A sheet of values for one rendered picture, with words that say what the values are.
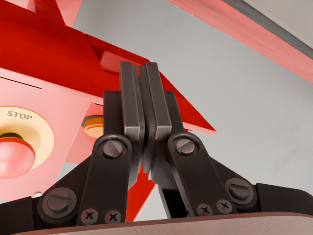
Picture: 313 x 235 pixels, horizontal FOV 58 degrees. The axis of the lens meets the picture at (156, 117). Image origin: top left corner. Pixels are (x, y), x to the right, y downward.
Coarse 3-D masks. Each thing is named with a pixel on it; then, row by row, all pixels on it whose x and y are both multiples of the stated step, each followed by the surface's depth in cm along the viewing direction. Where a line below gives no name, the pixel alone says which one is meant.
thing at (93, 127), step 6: (90, 120) 33; (96, 120) 33; (102, 120) 33; (84, 126) 34; (90, 126) 33; (96, 126) 33; (102, 126) 33; (90, 132) 34; (96, 132) 34; (102, 132) 34
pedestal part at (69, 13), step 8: (8, 0) 75; (16, 0) 76; (24, 0) 77; (56, 0) 79; (64, 0) 80; (72, 0) 81; (80, 0) 82; (64, 8) 81; (72, 8) 82; (64, 16) 82; (72, 16) 83; (72, 24) 84
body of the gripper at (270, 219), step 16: (112, 224) 7; (128, 224) 7; (144, 224) 7; (160, 224) 7; (176, 224) 7; (192, 224) 7; (208, 224) 7; (224, 224) 7; (240, 224) 7; (256, 224) 7; (272, 224) 7; (288, 224) 7; (304, 224) 7
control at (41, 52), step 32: (0, 0) 28; (0, 32) 20; (32, 32) 24; (64, 32) 29; (0, 64) 16; (32, 64) 18; (64, 64) 21; (96, 64) 25; (0, 96) 22; (32, 96) 23; (64, 96) 24; (96, 96) 19; (64, 128) 26; (192, 128) 24; (64, 160) 28; (0, 192) 27; (32, 192) 28; (128, 192) 34
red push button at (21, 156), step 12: (12, 132) 24; (0, 144) 22; (12, 144) 22; (24, 144) 23; (0, 156) 22; (12, 156) 22; (24, 156) 23; (0, 168) 22; (12, 168) 23; (24, 168) 23
